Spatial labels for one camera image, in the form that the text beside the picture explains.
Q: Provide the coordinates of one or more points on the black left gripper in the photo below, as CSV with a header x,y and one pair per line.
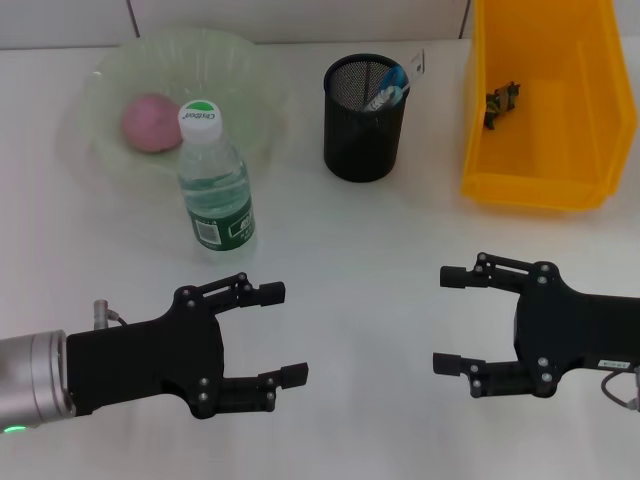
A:
x,y
150,360

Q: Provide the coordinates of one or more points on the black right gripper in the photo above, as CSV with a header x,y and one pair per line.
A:
x,y
575,330

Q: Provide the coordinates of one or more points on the clear green-label water bottle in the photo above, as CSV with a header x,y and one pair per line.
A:
x,y
217,190

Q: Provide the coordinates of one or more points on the green plastic wrapper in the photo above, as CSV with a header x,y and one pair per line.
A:
x,y
500,102

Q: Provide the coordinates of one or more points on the pink peach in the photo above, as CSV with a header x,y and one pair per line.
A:
x,y
150,125

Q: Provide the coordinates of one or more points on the silver white ballpoint pen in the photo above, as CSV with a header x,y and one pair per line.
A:
x,y
380,100

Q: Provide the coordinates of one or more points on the blue scissors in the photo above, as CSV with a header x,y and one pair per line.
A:
x,y
397,80

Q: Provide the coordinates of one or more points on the clear plastic ruler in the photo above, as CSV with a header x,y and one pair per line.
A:
x,y
416,62

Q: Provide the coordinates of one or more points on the black mesh pen holder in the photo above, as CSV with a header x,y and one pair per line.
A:
x,y
362,145

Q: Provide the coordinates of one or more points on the green glass fruit plate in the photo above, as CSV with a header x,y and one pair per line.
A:
x,y
240,85

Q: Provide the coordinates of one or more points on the yellow plastic bin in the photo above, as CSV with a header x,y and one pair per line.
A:
x,y
550,140

